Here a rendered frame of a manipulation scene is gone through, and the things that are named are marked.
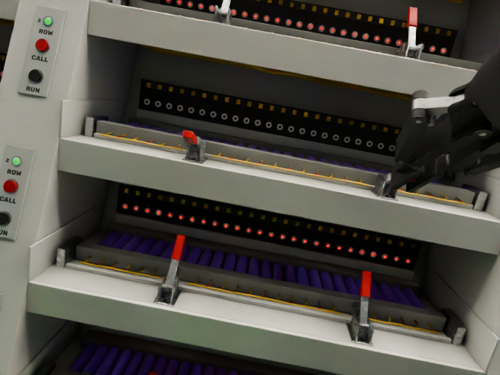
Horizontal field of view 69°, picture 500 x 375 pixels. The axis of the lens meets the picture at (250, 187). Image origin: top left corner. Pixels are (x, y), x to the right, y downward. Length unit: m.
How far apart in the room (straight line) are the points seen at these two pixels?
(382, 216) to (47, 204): 0.45
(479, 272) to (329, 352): 0.25
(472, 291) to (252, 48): 0.47
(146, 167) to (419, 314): 0.44
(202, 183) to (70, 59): 0.24
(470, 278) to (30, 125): 0.66
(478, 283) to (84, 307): 0.54
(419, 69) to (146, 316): 0.49
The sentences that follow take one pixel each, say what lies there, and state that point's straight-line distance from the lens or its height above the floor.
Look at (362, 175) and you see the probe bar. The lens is 0.55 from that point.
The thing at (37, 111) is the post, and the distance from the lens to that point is 0.57.
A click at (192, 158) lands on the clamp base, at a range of 0.50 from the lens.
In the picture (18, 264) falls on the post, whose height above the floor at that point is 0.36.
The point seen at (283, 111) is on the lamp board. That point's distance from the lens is 0.66.
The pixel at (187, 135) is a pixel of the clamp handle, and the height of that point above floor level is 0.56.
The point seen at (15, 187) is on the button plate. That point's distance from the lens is 0.57.
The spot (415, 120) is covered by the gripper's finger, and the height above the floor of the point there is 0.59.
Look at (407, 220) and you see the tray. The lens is 0.53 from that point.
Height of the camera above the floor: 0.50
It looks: 3 degrees up
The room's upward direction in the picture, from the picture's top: 11 degrees clockwise
